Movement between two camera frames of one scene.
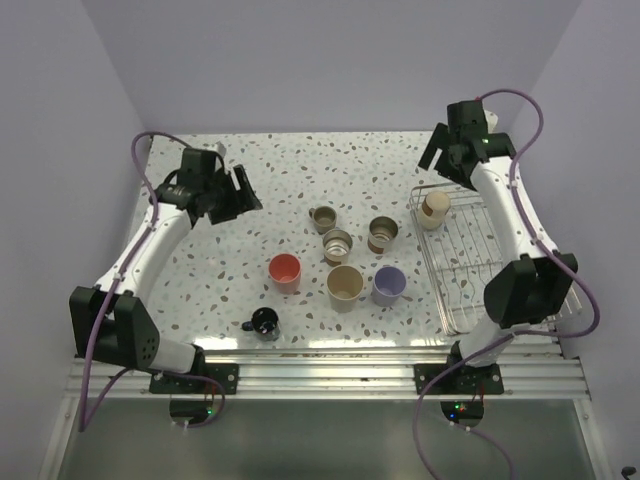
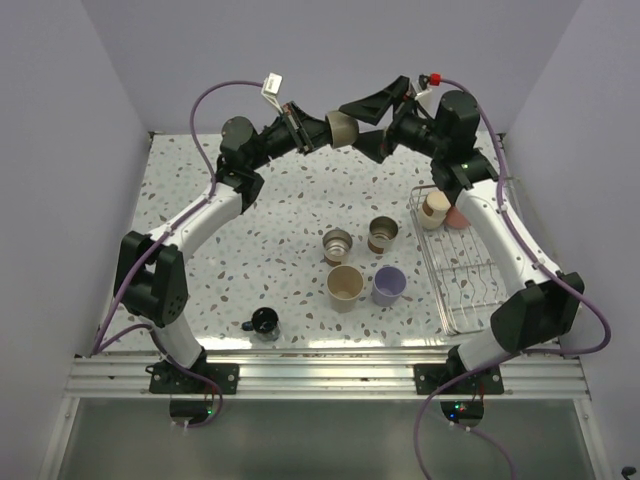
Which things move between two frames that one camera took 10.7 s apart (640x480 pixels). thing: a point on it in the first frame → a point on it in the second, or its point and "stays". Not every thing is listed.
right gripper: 440,140 → 372,108
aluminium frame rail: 384,377 stays
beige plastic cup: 345,284 stays
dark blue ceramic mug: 264,320 stays
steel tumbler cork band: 435,206 stays
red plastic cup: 284,270 → 455,219
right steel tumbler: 382,233 stays
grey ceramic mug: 324,218 → 344,129
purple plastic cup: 388,285 stays
